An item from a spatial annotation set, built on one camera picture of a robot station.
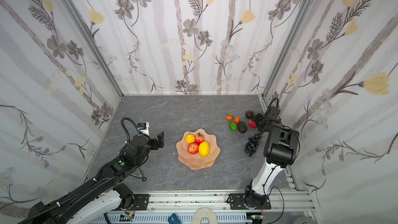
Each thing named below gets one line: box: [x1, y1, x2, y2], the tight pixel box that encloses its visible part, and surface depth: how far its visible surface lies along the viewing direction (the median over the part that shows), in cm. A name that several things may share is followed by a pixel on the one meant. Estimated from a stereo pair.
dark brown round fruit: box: [245, 109, 254, 120], surface depth 106 cm
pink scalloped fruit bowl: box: [176, 128, 221, 170], surface depth 90 cm
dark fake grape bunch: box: [244, 132, 263, 158], surface depth 91 cm
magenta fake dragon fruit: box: [247, 119, 257, 129], surface depth 100 cm
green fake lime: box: [228, 121, 237, 132], surface depth 101 cm
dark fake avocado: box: [237, 120, 248, 134], surface depth 100 cm
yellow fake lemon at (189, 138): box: [185, 131, 195, 144], surface depth 91 cm
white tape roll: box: [191, 206, 219, 224], surface depth 72 cm
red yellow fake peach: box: [187, 142, 199, 155], surface depth 88 cm
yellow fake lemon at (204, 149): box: [198, 141, 210, 158], surface depth 89 cm
